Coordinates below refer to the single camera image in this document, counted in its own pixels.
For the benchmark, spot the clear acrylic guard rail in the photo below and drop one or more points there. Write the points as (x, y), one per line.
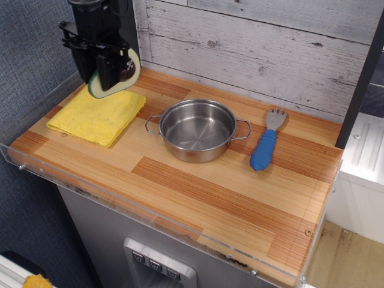
(256, 219)

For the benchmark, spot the silver dispenser button panel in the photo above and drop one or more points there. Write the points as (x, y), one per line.
(151, 268)

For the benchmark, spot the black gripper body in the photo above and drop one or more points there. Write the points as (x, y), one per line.
(95, 26)

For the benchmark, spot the small steel pot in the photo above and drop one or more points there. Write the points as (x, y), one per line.
(197, 130)

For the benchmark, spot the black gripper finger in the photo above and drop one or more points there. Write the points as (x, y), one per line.
(108, 71)
(85, 62)

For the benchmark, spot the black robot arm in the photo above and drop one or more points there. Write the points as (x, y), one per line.
(87, 2)

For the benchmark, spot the grey toy fridge cabinet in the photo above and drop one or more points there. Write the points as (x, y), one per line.
(103, 230)

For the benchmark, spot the blue handled metal fork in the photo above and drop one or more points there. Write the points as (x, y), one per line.
(262, 155)

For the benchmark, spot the yellow folded cloth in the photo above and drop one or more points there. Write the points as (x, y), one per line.
(97, 120)

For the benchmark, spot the black right frame post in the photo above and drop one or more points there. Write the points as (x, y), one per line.
(362, 85)

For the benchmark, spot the black frame post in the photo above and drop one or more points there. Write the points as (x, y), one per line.
(127, 24)
(362, 85)

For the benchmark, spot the white side cabinet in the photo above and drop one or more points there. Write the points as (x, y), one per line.
(356, 199)

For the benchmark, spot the black left frame post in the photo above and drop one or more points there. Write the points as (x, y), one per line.
(127, 24)

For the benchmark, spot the toy avocado half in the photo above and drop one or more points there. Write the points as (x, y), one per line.
(129, 74)

